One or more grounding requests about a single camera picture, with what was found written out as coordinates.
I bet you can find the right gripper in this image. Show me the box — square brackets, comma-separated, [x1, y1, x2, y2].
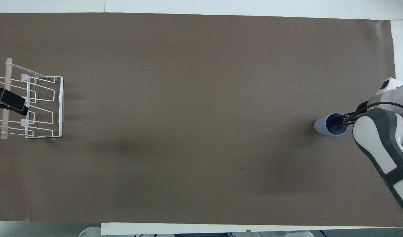
[331, 103, 369, 128]

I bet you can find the blue cup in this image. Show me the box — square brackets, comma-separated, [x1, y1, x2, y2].
[314, 113, 349, 137]

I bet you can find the black clamp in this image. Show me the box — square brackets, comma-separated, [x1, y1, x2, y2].
[0, 88, 29, 116]

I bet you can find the wooden bar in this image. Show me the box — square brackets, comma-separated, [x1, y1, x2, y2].
[0, 58, 13, 140]

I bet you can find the black cable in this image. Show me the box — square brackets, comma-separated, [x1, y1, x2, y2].
[360, 101, 403, 116]

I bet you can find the white wire cup holder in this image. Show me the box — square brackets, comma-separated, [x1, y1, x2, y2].
[0, 63, 65, 140]

